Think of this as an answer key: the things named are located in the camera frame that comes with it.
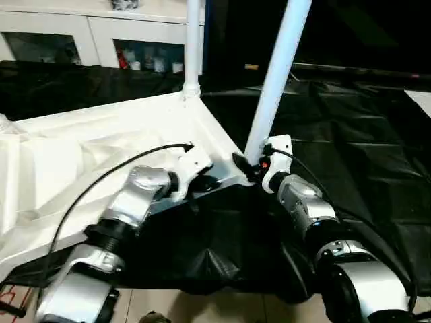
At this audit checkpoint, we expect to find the white cabinet with glass doors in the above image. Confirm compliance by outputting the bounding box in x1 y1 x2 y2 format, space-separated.
0 0 204 75

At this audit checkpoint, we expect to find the grey object on cabinet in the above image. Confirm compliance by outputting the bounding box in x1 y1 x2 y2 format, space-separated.
111 0 141 11

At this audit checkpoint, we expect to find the black plastic mat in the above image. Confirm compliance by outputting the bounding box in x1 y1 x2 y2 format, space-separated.
0 59 431 303

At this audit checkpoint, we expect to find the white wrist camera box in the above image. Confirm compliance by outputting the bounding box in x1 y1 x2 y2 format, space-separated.
168 147 214 201
255 135 294 194

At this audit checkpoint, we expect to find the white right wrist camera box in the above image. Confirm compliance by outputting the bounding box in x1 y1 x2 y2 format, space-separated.
255 135 294 194

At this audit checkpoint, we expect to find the long black bar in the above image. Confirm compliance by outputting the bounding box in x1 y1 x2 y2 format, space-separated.
291 63 431 87

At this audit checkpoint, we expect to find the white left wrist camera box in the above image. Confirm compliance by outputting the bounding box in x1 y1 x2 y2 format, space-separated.
168 147 214 201

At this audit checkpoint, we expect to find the red floor cable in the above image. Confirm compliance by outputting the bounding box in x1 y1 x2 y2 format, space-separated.
0 283 31 317

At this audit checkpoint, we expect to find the white plastic table top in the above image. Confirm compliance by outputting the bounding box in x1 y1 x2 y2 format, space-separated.
0 90 255 281

